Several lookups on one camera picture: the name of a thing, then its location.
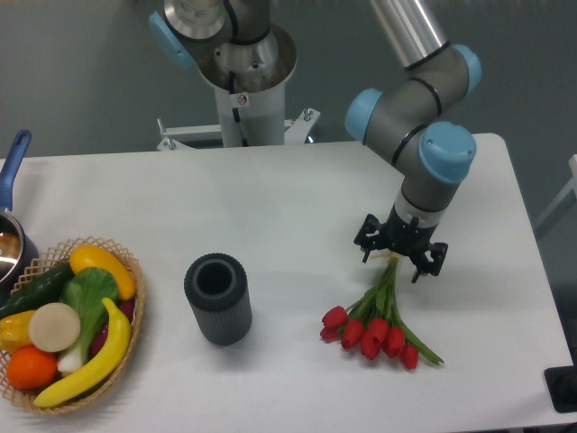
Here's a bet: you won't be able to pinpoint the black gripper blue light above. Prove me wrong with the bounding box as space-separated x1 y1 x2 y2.
353 203 448 283

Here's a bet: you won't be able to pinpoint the red tulip bouquet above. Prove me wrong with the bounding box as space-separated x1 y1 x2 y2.
319 253 444 371

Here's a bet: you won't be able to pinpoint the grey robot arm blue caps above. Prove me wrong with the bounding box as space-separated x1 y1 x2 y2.
149 1 481 276

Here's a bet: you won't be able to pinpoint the dark grey ribbed vase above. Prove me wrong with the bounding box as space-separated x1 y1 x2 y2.
184 253 252 345

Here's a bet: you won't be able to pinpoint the black device at table edge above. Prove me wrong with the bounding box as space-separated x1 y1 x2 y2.
544 365 576 413

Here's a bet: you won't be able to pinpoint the dark red vegetable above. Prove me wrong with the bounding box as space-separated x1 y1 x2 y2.
90 300 134 358

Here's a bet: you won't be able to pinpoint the yellow squash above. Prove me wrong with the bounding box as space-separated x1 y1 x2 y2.
69 244 136 301

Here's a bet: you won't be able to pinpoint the green bok choy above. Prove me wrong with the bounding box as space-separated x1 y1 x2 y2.
58 267 119 375

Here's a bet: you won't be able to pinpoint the yellow banana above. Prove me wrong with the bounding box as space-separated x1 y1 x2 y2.
33 298 131 409

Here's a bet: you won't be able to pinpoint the woven wicker basket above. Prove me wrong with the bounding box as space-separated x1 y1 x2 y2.
1 236 145 416

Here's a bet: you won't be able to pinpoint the beige round disc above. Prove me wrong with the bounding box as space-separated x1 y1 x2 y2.
28 302 81 353

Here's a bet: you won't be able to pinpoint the dark green cucumber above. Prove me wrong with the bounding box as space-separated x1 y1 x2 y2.
1 263 74 319

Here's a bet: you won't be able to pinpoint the orange fruit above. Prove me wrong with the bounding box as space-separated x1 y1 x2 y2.
6 345 57 390

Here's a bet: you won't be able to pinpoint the yellow bell pepper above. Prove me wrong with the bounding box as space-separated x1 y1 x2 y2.
0 310 35 354

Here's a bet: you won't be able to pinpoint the white furniture frame right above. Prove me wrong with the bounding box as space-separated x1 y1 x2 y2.
534 154 576 239

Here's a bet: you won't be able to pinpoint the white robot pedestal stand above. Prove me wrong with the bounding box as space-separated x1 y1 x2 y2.
156 78 321 152

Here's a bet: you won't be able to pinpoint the saucepan with blue handle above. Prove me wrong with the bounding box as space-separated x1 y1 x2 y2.
1 130 39 304

